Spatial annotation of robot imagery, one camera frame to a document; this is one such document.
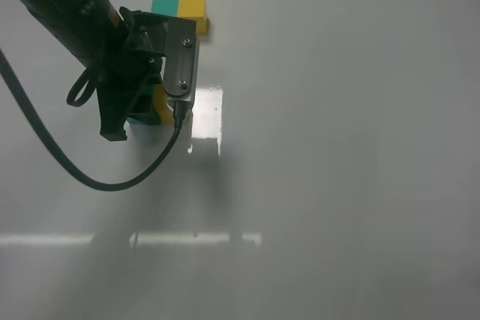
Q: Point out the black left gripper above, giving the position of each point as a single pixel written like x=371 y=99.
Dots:
x=131 y=54

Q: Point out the green cube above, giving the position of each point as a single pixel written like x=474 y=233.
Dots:
x=140 y=120

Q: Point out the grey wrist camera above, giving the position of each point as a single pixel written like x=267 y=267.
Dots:
x=181 y=53

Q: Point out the yellow template block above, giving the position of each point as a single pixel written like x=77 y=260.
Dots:
x=196 y=11

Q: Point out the yellow cube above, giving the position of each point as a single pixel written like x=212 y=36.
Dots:
x=161 y=106

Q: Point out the green template block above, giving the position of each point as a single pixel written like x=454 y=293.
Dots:
x=165 y=7

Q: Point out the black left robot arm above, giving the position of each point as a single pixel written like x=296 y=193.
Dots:
x=105 y=41

